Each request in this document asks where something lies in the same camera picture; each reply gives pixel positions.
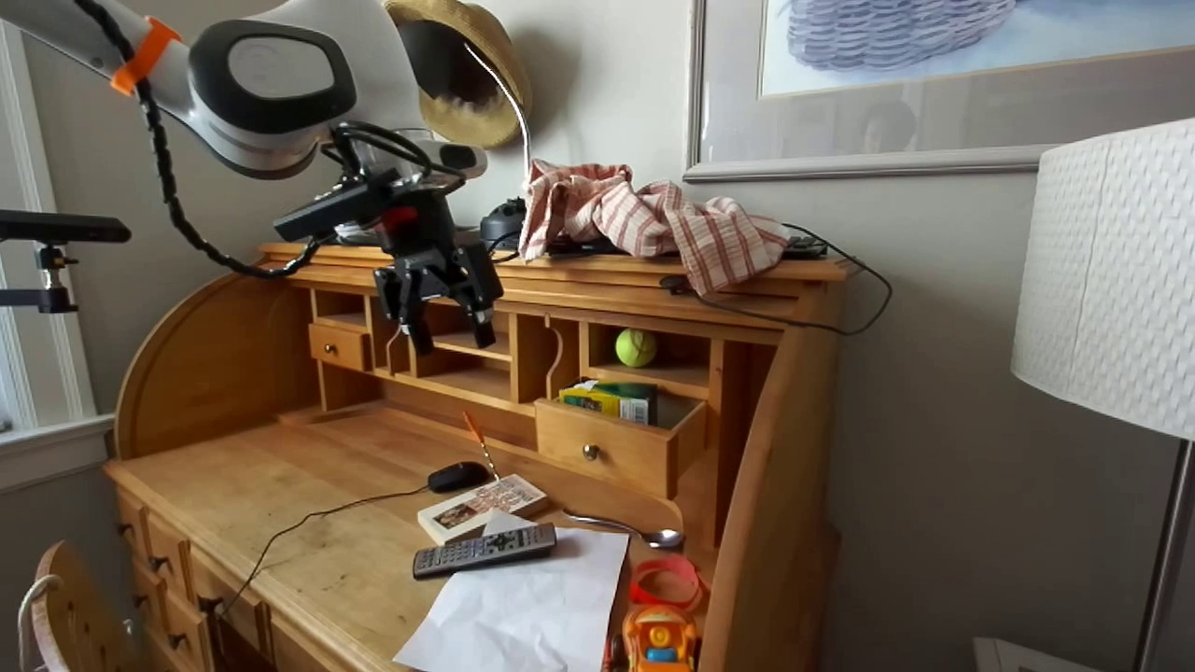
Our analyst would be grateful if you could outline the wooden roll-top desk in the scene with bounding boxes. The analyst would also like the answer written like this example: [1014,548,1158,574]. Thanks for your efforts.
[103,242,852,672]

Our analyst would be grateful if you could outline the red checkered cloth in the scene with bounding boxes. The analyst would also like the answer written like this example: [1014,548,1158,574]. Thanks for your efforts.
[517,158,791,297]

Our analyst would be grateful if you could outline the orange toy car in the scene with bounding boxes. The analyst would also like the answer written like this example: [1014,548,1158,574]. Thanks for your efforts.
[620,606,700,672]

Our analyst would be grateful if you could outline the straw hat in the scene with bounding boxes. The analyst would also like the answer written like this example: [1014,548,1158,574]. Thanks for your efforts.
[383,0,534,151]

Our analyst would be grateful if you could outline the framed picture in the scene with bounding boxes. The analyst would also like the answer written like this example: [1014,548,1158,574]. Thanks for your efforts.
[683,0,1195,184]

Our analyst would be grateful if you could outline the metal spoon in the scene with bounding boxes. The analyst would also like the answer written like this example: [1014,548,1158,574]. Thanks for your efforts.
[562,508,686,551]

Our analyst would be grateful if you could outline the black computer mouse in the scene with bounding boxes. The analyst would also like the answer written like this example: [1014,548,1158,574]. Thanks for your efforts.
[427,460,492,495]

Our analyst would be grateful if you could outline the green yellow crayon box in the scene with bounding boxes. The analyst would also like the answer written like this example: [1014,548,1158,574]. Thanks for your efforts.
[557,379,659,427]

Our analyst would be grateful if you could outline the white card box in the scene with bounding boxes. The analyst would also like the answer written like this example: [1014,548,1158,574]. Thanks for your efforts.
[416,473,550,546]

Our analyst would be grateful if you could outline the orange pen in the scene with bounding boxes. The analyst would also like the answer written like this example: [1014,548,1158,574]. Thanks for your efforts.
[463,410,501,483]

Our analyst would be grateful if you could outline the camera on mount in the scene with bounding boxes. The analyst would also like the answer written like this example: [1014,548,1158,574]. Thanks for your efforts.
[0,209,133,315]

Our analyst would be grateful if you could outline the red wristband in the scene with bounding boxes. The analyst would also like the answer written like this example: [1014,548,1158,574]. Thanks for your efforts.
[627,555,707,613]

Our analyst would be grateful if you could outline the window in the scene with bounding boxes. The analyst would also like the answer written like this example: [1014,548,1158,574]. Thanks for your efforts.
[0,19,115,494]

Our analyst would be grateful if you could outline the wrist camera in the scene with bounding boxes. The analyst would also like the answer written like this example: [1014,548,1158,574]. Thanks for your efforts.
[273,175,398,245]

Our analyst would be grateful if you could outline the yellow tennis ball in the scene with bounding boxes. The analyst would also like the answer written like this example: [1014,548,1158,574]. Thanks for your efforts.
[613,328,659,370]

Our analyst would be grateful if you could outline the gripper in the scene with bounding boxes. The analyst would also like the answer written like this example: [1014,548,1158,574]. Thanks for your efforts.
[373,185,506,357]

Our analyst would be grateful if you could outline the grey remote control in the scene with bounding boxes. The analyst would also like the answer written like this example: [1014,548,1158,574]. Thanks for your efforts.
[412,522,559,581]

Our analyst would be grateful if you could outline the white paper sheet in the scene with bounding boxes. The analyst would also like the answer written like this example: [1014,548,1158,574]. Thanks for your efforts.
[393,510,632,672]

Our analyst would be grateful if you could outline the black mouse cable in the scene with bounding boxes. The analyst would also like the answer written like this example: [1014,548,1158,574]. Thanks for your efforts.
[218,484,431,619]

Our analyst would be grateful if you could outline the silver gooseneck desk lamp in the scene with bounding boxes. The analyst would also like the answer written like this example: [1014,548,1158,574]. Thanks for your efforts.
[463,41,535,255]

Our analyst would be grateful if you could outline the small open wooden drawer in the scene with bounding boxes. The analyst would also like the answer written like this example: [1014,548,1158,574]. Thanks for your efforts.
[534,390,709,501]

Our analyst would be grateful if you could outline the wooden chair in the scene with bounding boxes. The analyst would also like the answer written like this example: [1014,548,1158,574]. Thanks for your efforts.
[16,540,134,672]

